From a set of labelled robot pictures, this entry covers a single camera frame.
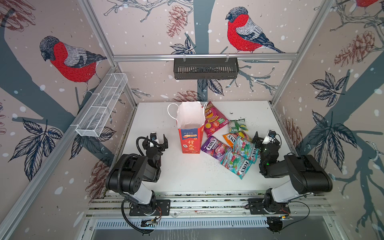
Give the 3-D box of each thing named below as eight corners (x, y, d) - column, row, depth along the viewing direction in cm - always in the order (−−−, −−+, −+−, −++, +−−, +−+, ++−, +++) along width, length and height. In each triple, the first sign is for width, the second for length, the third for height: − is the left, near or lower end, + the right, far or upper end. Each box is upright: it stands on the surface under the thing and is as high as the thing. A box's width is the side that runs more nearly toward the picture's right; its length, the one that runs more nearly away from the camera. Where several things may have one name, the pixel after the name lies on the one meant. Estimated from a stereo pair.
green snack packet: (229, 135, 103) (231, 130, 99) (227, 122, 110) (228, 118, 106) (246, 135, 103) (248, 130, 99) (242, 122, 110) (244, 118, 106)
